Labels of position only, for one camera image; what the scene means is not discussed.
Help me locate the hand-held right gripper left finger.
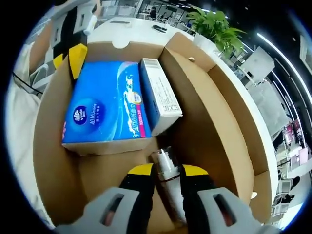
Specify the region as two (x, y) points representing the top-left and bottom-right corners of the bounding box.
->
(54, 163), (156, 234)

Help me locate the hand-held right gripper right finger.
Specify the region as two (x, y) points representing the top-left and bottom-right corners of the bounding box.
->
(181, 164), (279, 234)

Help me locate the blue tissue pack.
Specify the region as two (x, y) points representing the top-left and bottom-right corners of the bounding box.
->
(61, 60), (153, 156)

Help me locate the brown cardboard shoe box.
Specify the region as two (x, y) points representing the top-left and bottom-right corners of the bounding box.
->
(33, 31), (273, 234)

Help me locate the white blue small carton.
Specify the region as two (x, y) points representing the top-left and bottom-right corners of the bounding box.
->
(139, 58), (183, 137)

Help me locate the potted green plant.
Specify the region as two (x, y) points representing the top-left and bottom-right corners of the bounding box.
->
(186, 7), (247, 58)

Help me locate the frosted desk partition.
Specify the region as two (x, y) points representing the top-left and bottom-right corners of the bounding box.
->
(243, 46), (275, 85)

